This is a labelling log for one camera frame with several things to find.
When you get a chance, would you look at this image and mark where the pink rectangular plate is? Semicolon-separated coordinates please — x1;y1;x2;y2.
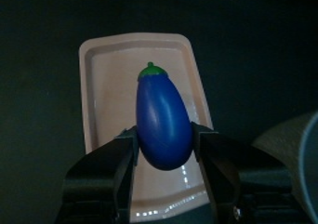
79;33;215;224

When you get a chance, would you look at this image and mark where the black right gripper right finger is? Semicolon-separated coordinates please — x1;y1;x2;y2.
190;121;309;224

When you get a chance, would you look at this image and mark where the blue toy eggplant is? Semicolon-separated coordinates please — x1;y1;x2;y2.
135;61;195;172

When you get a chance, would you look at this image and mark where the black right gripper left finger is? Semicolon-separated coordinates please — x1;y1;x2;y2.
55;125;140;224

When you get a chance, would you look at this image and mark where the grey round bowl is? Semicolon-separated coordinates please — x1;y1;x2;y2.
251;111;318;224

